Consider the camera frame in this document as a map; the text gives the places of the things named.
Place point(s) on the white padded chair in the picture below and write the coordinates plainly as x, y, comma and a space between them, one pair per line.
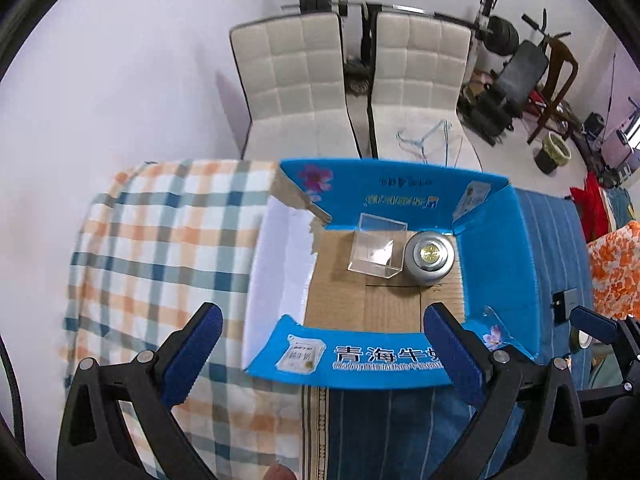
292, 76
418, 69

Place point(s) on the black weight bench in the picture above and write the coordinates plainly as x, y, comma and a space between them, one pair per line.
492, 111

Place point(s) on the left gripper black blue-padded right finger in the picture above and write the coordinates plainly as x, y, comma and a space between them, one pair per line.
550, 442

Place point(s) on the right white padded chair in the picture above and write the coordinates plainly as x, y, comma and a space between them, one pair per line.
418, 69

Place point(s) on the blue striped tablecloth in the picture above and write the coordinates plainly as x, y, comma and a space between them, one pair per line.
406, 433

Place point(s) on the orange white floral cushion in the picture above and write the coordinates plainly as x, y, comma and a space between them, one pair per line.
615, 272

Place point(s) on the silver round tin can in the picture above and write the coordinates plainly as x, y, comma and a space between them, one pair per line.
428, 257

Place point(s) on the red cloth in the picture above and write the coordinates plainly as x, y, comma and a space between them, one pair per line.
591, 208

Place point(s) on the barbell with black plates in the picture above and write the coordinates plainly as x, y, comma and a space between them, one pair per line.
497, 35

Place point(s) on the green round bucket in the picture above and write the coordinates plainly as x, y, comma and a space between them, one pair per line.
554, 153

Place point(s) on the clear acrylic box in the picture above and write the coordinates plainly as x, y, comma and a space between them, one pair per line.
378, 247

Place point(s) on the brown wooden chair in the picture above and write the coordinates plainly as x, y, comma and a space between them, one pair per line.
553, 96

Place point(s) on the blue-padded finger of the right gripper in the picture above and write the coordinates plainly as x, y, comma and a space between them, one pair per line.
595, 325

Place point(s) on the plaid checkered cloth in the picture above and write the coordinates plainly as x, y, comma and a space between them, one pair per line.
164, 239

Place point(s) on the blue cardboard milk carton box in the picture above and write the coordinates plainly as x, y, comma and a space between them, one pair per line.
310, 321

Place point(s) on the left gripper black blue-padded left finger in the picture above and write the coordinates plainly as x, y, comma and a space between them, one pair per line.
95, 442

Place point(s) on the left white padded chair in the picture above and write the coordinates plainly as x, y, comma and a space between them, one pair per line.
292, 76

